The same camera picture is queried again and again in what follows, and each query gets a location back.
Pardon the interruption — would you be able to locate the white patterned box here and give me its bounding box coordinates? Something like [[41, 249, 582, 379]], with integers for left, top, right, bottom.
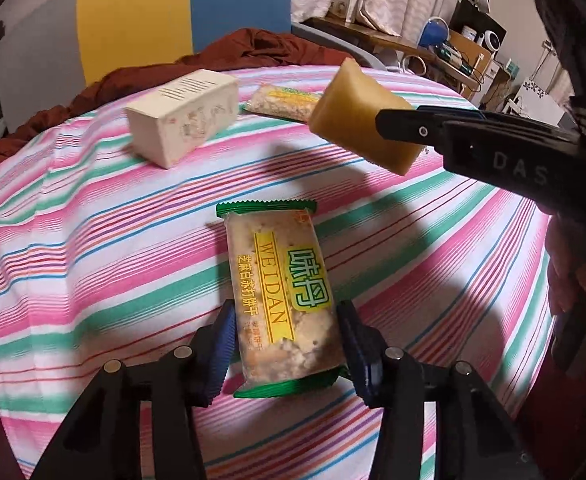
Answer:
[[506, 77, 566, 127]]

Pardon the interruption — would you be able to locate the beige cardboard box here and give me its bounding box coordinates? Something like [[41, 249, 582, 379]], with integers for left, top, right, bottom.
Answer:
[[125, 69, 240, 170]]

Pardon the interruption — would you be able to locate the person's right hand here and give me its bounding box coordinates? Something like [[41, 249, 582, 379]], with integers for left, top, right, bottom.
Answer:
[[546, 217, 586, 318]]

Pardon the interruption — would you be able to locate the yellow block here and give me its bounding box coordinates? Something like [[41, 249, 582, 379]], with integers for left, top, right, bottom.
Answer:
[[308, 59, 426, 177]]

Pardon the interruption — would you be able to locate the pink green striped cloth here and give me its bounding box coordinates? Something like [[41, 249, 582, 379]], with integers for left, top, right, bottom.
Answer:
[[0, 65, 559, 480]]

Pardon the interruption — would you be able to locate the green edged cracker packet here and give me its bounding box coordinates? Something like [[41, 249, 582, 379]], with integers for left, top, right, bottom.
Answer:
[[240, 84, 326, 123], [216, 199, 350, 400]]

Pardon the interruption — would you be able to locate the wooden desk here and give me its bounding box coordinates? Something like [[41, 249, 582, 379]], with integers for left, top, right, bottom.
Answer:
[[303, 16, 514, 106]]

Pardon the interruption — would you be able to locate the grey yellow blue headboard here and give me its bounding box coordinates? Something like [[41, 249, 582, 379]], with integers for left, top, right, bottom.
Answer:
[[0, 0, 294, 126]]

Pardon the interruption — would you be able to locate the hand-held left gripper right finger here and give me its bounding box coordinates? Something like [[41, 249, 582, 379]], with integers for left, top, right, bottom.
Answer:
[[336, 300, 531, 480]]

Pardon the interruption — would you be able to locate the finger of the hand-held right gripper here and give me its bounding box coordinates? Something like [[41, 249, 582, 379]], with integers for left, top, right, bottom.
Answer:
[[415, 105, 576, 135], [375, 107, 446, 156]]

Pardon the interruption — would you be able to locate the person's right forearm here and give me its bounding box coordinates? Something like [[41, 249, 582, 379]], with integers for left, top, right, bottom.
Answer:
[[520, 0, 586, 146]]

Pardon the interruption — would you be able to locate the blue cup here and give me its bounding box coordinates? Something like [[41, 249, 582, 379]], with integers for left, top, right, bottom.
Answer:
[[418, 17, 449, 51]]

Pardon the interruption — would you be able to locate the white carton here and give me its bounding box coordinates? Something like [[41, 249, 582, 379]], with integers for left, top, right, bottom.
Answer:
[[330, 0, 363, 21]]

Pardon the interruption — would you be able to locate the black box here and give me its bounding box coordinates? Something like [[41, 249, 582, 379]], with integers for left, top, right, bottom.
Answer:
[[448, 0, 508, 56]]

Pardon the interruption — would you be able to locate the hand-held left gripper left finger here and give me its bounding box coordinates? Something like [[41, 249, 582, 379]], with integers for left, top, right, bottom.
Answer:
[[30, 300, 237, 480]]

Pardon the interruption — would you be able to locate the dark red cloth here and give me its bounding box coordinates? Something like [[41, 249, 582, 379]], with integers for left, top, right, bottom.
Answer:
[[0, 27, 359, 173]]

